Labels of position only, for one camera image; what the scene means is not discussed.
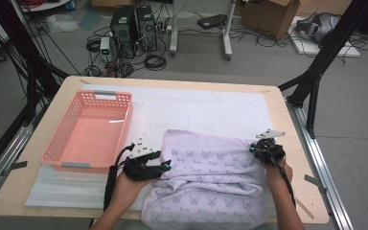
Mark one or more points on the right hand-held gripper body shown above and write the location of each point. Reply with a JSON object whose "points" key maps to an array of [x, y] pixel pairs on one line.
{"points": [[270, 151]]}

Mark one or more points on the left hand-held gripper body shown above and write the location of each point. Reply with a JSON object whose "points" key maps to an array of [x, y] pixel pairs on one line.
{"points": [[140, 169]]}

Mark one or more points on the lavender printed towel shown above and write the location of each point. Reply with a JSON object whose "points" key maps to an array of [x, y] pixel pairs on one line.
{"points": [[204, 172]]}

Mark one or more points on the pink plastic basket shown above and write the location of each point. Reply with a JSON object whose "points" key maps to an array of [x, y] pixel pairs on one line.
{"points": [[89, 140]]}

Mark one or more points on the person's left hand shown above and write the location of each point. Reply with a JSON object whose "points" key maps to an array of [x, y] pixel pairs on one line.
{"points": [[127, 191]]}

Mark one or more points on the person's right hand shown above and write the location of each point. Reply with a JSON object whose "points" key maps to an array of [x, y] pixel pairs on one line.
{"points": [[279, 177]]}

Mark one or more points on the white grid mat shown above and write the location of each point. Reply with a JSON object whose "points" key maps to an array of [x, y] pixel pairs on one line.
{"points": [[204, 108]]}

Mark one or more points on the thin wooden stick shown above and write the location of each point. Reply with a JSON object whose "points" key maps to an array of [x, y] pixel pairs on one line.
{"points": [[306, 210]]}

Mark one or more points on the white foam board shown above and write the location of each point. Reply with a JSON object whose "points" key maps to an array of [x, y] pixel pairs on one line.
{"points": [[310, 49]]}

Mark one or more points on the white metal stand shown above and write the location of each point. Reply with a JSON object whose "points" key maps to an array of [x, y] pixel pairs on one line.
{"points": [[173, 38]]}

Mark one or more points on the small white power box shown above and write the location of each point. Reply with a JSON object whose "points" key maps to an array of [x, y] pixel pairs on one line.
{"points": [[104, 44]]}

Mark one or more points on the slim black computer tower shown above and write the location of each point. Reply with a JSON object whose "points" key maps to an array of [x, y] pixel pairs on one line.
{"points": [[147, 28]]}

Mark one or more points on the large black computer tower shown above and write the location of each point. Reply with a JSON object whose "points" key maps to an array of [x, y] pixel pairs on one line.
{"points": [[123, 32]]}

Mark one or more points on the open cardboard box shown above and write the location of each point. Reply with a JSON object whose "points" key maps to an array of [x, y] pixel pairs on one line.
{"points": [[268, 16]]}

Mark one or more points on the flat black device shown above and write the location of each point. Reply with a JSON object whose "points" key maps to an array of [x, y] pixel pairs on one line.
{"points": [[211, 21]]}

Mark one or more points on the grey rounded machine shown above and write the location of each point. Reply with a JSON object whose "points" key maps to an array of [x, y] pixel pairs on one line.
{"points": [[317, 27]]}

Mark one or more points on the clear plastic bag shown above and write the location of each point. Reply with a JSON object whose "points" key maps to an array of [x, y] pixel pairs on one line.
{"points": [[62, 23]]}

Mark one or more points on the white round table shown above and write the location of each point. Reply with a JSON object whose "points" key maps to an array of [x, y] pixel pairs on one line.
{"points": [[44, 6]]}

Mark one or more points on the aluminium rail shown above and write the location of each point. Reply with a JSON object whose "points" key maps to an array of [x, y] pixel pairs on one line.
{"points": [[322, 166], [3, 159]]}

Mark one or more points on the grey metal bracket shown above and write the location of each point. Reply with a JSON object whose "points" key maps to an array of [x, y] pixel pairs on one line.
{"points": [[316, 183], [14, 166]]}

